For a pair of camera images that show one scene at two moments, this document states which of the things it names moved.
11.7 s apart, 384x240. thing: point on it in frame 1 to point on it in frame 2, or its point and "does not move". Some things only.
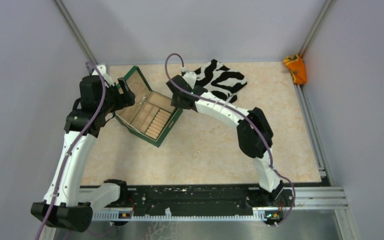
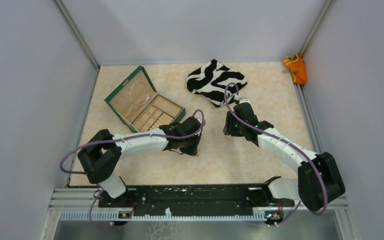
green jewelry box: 152,116 does not move
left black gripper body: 116,101 to 190,144
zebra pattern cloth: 219,80 does not move
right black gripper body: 175,102 to 233,127
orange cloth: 297,67 does not move
